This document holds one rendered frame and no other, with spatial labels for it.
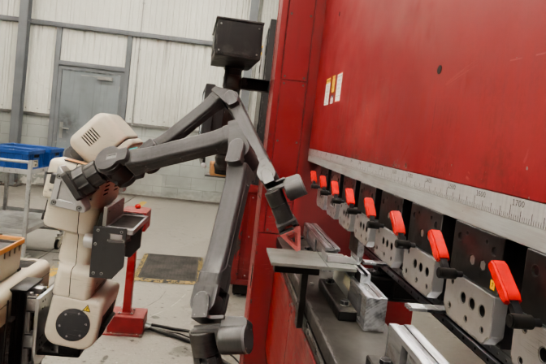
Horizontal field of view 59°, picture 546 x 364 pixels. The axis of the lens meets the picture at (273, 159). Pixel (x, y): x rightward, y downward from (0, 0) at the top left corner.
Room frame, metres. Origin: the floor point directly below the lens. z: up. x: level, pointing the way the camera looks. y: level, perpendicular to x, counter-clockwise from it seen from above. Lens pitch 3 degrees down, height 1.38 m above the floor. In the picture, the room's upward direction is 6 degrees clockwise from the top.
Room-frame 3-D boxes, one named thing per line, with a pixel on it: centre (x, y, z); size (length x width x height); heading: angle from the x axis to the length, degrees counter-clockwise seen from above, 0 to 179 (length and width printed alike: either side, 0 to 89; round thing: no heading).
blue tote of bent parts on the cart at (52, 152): (4.59, 2.32, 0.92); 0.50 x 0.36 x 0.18; 94
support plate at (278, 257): (1.52, -0.15, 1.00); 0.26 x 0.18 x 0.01; 96
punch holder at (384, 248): (1.16, -0.34, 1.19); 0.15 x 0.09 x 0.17; 6
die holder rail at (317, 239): (2.08, -0.24, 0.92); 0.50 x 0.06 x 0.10; 6
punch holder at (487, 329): (0.76, -0.38, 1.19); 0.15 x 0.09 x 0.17; 6
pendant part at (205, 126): (2.67, 0.36, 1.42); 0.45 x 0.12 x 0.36; 10
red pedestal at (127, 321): (3.08, 0.84, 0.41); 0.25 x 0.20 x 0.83; 96
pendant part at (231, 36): (2.73, 0.29, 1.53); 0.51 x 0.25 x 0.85; 10
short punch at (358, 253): (1.54, -0.30, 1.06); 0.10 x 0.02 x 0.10; 6
